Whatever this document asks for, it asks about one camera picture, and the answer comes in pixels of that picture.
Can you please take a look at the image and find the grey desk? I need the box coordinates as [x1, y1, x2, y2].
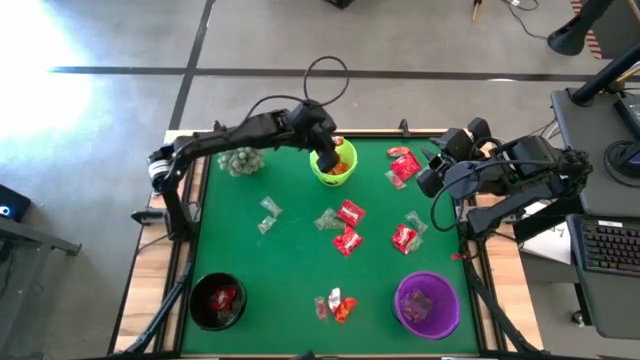
[549, 87, 640, 219]

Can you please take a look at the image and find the wooden table board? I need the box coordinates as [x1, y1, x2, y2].
[112, 128, 546, 354]

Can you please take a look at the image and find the green felt mat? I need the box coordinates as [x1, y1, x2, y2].
[181, 135, 481, 356]

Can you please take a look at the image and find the white paper sheet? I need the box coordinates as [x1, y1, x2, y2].
[521, 202, 574, 266]

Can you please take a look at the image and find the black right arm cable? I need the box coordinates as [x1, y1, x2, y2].
[429, 137, 506, 234]

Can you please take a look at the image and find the orange striped object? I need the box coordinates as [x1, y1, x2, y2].
[570, 0, 604, 60]

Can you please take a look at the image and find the dark device on desk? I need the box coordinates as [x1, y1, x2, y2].
[613, 93, 640, 142]

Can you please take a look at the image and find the grey side table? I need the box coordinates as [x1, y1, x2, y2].
[0, 215, 84, 360]

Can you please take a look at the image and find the black box with blue light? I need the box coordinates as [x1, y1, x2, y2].
[0, 183, 33, 224]

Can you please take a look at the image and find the black floor cable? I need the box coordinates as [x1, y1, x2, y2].
[499, 0, 551, 42]

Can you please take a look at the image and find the round black puck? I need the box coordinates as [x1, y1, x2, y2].
[603, 140, 640, 180]

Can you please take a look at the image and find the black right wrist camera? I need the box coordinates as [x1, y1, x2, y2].
[416, 168, 447, 200]

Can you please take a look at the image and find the purple plastic bucket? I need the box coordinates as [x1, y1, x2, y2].
[392, 271, 462, 342]

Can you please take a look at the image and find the black plastic bucket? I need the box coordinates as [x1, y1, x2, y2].
[188, 272, 248, 332]

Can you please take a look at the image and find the bundle of loose cables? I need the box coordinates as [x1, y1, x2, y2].
[529, 118, 564, 151]

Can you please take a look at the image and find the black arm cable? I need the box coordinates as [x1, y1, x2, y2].
[429, 137, 506, 234]
[243, 54, 351, 122]

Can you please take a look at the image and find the lime green pumpkin-face bucket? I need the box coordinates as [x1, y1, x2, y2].
[309, 137, 359, 188]

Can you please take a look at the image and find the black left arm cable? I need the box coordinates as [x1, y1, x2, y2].
[243, 54, 351, 122]

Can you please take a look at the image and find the spiky pale green plant ball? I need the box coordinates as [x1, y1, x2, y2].
[216, 145, 267, 178]

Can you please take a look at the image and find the red Skittles pack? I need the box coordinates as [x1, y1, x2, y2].
[337, 199, 367, 229]
[333, 227, 365, 258]
[391, 223, 419, 255]
[213, 285, 238, 307]
[390, 152, 424, 182]

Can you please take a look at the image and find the black slanted pole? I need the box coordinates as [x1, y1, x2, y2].
[569, 39, 640, 107]

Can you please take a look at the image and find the black tapered stand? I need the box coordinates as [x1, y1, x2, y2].
[547, 0, 617, 57]

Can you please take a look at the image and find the black support strut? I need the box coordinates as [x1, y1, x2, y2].
[110, 259, 197, 358]
[463, 259, 544, 358]

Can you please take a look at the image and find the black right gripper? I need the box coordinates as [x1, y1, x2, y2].
[421, 118, 494, 172]

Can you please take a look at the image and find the black aluminium table frame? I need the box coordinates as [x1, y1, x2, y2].
[153, 130, 502, 359]

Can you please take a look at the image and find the grey laptop with backlit keyboard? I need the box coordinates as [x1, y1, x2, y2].
[566, 213, 640, 342]

